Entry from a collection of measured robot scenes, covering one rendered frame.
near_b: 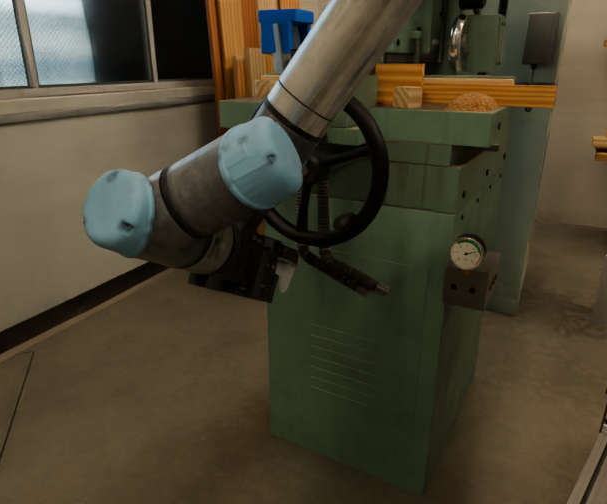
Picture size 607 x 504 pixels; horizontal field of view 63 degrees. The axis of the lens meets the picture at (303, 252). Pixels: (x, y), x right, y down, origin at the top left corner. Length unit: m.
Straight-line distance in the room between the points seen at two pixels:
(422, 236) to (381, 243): 0.09
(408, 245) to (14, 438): 1.21
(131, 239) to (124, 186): 0.05
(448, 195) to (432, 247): 0.11
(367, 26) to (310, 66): 0.07
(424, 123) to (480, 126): 0.10
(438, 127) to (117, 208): 0.66
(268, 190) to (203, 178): 0.06
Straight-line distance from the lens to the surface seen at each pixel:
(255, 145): 0.42
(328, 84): 0.52
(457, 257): 0.95
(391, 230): 1.04
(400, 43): 1.15
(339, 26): 0.52
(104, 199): 0.47
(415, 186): 1.00
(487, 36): 1.27
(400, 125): 0.99
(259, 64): 2.56
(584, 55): 3.47
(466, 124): 0.96
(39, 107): 2.03
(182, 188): 0.45
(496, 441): 1.57
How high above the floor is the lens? 0.98
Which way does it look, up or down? 21 degrees down
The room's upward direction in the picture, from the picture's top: straight up
